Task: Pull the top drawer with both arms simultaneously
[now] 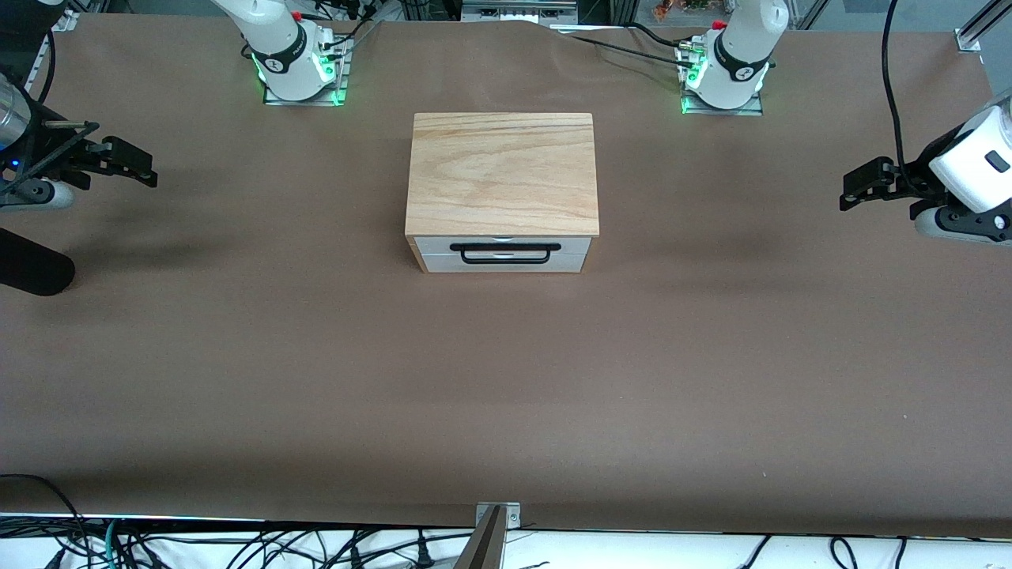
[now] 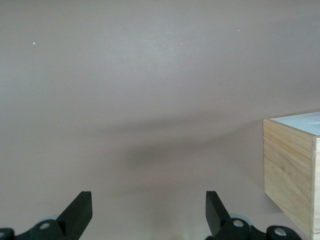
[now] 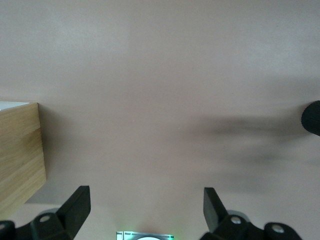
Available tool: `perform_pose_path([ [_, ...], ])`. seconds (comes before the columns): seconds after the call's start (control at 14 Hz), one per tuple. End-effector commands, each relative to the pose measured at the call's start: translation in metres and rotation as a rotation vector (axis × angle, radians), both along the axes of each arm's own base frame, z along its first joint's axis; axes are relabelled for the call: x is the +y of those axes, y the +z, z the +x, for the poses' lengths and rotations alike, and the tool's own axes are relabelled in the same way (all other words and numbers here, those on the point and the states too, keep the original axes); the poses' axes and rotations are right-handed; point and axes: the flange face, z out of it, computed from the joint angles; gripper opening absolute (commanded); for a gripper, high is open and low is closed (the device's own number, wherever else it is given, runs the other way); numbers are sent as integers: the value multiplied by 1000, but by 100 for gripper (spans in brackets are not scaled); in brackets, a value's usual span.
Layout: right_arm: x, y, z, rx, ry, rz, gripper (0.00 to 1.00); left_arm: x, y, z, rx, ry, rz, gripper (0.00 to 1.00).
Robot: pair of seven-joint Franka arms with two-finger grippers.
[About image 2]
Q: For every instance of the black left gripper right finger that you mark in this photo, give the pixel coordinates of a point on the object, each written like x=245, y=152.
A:
x=216, y=217

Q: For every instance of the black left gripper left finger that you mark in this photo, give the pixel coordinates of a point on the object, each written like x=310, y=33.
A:
x=75, y=220

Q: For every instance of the light wooden drawer cabinet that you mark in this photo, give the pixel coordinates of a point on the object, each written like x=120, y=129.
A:
x=287, y=165

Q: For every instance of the brown table cover sheet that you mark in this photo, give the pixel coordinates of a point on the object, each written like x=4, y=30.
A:
x=150, y=87

